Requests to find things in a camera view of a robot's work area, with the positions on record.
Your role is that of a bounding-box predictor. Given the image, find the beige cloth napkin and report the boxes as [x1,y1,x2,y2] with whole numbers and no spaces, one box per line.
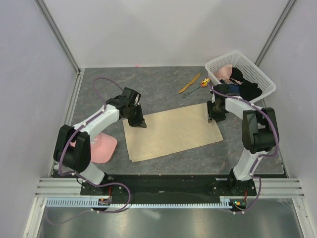
[122,103,223,162]

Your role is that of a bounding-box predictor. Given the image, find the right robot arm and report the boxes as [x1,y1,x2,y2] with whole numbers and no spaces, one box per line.
[207,84,279,195]

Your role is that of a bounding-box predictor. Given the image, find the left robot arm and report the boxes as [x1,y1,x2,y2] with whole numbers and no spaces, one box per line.
[53,87,147,195]

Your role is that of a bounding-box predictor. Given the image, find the navy cloth in basket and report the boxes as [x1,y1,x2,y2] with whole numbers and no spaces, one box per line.
[220,83,240,96]

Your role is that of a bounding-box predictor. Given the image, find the black clothes in basket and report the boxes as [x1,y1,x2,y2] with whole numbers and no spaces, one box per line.
[229,67,263,101]

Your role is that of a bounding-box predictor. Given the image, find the pink cloth in basket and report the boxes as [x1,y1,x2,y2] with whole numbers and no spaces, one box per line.
[214,64,233,83]

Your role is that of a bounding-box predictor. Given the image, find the yellow plastic knife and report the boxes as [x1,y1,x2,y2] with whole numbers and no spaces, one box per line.
[178,73,201,94]

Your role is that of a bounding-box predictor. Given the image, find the pink baseball cap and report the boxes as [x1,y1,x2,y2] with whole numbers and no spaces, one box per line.
[70,132,117,164]

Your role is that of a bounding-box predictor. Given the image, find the white plastic basket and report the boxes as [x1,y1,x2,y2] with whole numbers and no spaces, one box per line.
[205,51,276,103]

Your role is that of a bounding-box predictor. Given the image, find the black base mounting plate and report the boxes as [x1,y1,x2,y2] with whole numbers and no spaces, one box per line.
[80,174,256,199]

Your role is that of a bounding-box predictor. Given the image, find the colourful spoon green handle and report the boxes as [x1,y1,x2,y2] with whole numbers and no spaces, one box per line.
[182,78,210,98]

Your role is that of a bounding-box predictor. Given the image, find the white slotted cable duct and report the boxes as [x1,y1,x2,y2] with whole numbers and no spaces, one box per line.
[46,197,245,209]

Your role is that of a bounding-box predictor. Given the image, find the aluminium front rail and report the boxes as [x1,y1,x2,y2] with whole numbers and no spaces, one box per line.
[36,175,304,198]

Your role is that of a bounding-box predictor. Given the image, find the right aluminium frame post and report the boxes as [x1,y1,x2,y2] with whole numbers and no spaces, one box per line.
[255,0,297,66]

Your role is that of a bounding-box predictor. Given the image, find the aluminium frame post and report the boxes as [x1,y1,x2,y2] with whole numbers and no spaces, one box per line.
[255,0,297,66]
[35,0,81,75]

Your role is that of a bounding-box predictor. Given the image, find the left aluminium frame post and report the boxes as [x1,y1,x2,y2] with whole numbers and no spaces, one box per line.
[35,0,81,75]

